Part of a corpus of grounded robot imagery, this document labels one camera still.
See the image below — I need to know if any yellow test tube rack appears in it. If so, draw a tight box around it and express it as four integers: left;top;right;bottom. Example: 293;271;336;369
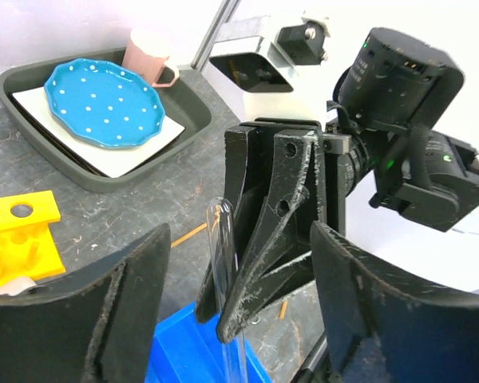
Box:
0;190;65;287

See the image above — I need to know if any pink mug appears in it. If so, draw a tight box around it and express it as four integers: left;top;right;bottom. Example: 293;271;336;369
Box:
121;28;180;88

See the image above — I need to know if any white square board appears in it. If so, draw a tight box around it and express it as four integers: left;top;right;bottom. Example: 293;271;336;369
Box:
13;87;185;178

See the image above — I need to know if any white wash bottle red cap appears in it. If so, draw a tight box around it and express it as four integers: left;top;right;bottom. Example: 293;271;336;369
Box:
0;276;37;296

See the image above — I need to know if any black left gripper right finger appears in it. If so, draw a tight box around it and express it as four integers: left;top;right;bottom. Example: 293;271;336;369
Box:
311;222;479;382

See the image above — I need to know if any blue divided plastic bin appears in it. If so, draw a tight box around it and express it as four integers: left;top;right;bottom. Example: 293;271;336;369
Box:
143;301;272;383

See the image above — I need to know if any blue polka dot plate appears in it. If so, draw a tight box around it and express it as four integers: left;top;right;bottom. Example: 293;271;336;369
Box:
44;58;166;135

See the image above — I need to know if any dark grey tray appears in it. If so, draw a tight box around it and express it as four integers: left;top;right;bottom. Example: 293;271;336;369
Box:
0;48;213;192

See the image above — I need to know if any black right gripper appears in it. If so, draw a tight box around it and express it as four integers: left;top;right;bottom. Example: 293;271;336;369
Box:
195;118;351;343

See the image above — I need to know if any clear glass test tube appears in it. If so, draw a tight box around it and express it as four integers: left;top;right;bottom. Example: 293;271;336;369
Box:
206;197;248;383

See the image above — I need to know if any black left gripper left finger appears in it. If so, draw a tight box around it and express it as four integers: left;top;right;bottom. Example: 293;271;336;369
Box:
0;223;171;382

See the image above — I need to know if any tan rubber tube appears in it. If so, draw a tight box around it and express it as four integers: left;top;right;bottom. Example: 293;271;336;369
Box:
171;223;208;248

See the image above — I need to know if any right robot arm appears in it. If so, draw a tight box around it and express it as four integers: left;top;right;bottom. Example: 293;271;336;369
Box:
194;27;479;342

